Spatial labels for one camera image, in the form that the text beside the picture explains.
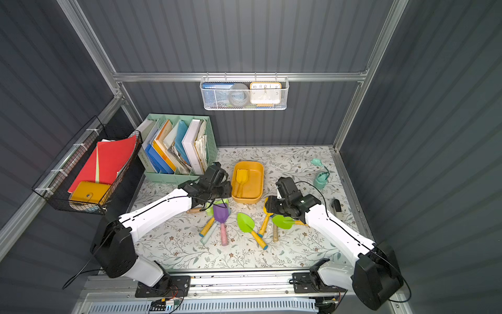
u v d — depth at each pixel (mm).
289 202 618
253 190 1049
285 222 893
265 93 886
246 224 890
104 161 732
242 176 1051
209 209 1001
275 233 853
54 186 608
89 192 647
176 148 918
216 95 837
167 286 696
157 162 945
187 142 872
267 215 914
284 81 889
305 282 724
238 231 876
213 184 652
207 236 846
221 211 909
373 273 402
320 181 972
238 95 902
